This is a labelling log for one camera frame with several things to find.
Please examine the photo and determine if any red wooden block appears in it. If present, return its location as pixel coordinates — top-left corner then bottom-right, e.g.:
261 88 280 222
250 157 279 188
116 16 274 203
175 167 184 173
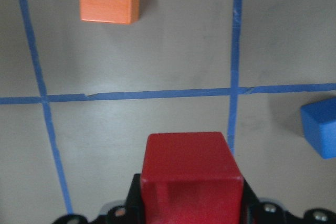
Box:
140 132 244 223

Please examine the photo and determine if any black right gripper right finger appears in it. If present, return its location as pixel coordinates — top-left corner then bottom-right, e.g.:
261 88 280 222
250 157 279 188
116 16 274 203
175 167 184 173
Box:
240 179 260 224

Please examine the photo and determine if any blue wooden block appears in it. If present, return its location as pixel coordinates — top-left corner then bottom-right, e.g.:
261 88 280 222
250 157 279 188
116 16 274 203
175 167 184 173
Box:
300 98 335 159

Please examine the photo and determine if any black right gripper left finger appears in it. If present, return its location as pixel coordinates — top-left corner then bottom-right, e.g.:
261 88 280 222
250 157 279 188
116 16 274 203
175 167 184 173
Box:
125 174 144 224

